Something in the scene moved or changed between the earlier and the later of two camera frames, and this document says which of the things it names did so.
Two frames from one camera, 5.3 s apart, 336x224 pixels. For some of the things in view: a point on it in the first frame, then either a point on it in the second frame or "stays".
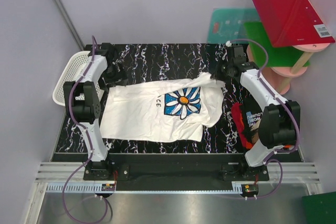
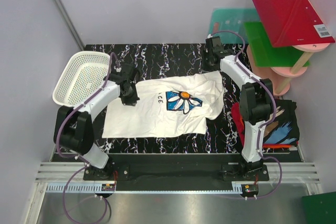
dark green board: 319,209 stays
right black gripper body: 220,70 → 210,62
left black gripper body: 115,76 → 130,98
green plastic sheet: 279,57 stays
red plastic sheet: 290,20 stays
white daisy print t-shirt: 178,109 stays
